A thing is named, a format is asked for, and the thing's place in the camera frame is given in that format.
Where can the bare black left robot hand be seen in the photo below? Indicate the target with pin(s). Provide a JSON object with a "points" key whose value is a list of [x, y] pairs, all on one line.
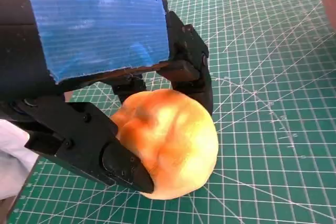
{"points": [[92, 30]]}

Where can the round toy bread bun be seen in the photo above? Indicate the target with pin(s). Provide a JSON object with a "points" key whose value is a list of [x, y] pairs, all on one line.
{"points": [[178, 140]]}

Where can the green cutting mat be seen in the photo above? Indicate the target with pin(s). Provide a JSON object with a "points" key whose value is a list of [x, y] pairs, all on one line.
{"points": [[262, 155]]}

